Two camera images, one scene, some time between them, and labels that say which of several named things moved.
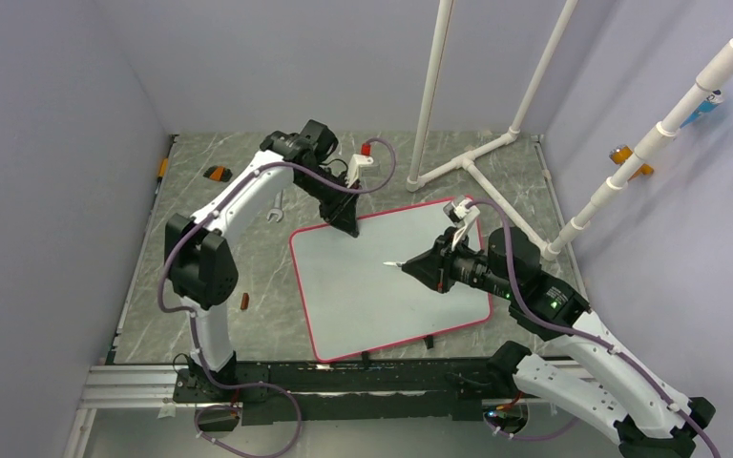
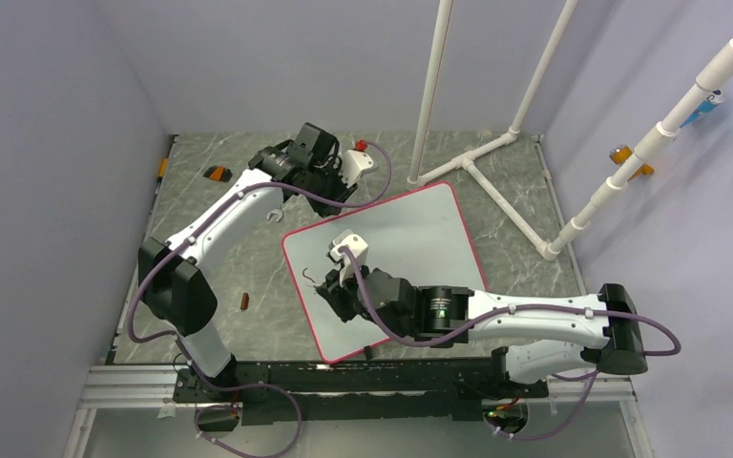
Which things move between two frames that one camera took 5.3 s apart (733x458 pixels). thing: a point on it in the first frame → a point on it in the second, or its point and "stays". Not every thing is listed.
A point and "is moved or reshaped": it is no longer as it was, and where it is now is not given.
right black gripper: (433, 267) → (337, 295)
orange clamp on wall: (620, 153) stays
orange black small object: (218, 173) stays
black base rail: (351, 391) stays
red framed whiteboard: (357, 296) is moved or reshaped
